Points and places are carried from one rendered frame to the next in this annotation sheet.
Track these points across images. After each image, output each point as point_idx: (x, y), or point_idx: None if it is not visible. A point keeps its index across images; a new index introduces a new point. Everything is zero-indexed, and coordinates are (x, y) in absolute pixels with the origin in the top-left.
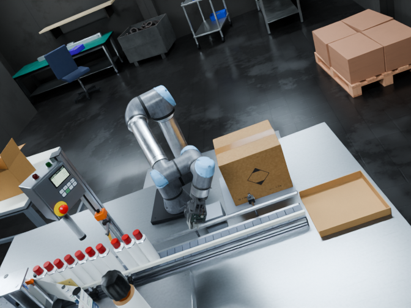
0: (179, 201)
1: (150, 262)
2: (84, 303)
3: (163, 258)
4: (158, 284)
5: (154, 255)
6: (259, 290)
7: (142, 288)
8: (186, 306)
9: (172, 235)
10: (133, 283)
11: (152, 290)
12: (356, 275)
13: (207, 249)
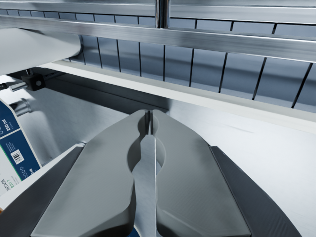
0: None
1: (56, 65)
2: None
3: (83, 74)
4: (92, 111)
5: (54, 59)
6: (303, 231)
7: (66, 100)
8: (145, 184)
9: (77, 27)
10: (43, 86)
11: (85, 117)
12: None
13: (220, 83)
